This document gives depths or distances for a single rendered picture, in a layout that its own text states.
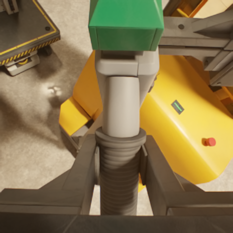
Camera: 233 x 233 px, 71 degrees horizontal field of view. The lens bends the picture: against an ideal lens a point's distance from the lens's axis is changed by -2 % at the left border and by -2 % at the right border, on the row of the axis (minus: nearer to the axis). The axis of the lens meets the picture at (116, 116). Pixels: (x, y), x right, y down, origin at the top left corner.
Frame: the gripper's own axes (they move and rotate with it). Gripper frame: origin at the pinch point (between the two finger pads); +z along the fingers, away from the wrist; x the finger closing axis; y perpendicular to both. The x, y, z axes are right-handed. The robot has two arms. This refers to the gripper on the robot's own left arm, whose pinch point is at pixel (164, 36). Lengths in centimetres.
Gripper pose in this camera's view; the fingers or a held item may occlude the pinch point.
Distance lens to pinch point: 19.8
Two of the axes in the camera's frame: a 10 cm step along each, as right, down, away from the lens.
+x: 0.1, -2.6, -9.7
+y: 0.2, -9.7, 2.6
